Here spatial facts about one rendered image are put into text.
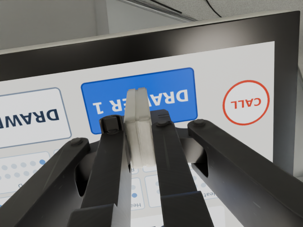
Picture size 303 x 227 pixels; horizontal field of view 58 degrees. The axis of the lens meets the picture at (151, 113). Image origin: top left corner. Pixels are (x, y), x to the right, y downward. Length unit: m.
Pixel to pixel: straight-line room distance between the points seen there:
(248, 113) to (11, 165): 0.21
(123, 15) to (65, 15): 1.10
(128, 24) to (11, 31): 1.09
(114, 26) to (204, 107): 1.20
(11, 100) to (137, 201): 0.14
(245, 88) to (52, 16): 0.27
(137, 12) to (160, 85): 1.34
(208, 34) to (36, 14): 0.25
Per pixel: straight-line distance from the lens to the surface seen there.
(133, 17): 1.52
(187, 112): 0.24
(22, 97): 0.25
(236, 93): 0.24
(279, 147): 0.28
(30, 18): 0.41
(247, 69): 0.24
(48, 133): 0.25
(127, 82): 0.23
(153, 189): 0.27
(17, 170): 0.28
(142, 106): 0.17
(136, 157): 0.16
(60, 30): 0.38
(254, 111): 0.25
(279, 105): 0.26
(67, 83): 0.23
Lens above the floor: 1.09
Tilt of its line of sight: 20 degrees down
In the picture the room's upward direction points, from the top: 172 degrees clockwise
